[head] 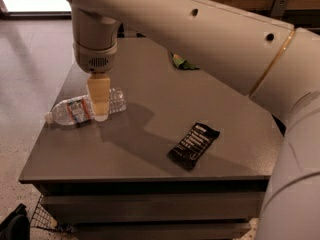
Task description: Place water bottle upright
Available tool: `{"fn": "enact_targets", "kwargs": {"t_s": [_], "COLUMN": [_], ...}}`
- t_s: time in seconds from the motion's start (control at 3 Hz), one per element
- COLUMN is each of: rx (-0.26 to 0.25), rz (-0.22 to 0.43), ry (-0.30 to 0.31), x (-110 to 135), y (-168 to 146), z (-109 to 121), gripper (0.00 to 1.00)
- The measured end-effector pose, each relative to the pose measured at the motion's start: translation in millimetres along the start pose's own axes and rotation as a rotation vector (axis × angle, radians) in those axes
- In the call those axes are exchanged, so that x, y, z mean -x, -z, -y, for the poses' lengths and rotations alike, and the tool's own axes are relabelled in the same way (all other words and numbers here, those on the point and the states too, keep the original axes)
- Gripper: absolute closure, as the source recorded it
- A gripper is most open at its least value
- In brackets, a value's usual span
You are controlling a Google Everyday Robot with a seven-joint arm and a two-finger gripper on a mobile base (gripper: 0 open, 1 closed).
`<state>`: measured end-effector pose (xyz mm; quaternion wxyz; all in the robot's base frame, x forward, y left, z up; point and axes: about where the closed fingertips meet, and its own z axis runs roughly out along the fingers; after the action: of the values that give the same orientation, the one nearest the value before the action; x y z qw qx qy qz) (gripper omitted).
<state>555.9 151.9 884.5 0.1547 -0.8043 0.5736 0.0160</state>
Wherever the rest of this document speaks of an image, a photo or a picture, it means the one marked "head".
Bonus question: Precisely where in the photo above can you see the black snack bar wrapper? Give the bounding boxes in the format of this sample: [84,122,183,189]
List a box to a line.
[168,123,220,170]

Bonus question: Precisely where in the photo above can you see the clear plastic water bottle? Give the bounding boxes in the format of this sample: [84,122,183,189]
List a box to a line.
[44,88,127,126]

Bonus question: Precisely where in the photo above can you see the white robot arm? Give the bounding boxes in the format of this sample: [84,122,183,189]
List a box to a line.
[66,0,320,240]

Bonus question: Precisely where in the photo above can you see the wire mesh basket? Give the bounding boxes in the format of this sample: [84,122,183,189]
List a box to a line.
[30,196,57,232]

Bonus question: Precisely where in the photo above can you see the green snack bag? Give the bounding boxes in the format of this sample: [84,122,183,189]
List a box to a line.
[171,53,198,70]

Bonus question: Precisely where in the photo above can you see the grey drawer cabinet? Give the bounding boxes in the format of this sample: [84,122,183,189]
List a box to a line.
[20,38,282,240]

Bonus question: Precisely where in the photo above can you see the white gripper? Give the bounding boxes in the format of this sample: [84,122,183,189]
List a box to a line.
[73,42,117,122]

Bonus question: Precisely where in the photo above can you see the right metal wall bracket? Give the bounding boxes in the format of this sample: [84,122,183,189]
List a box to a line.
[269,0,290,17]

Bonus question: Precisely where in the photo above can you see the black bag on floor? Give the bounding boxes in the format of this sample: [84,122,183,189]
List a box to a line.
[0,203,30,240]

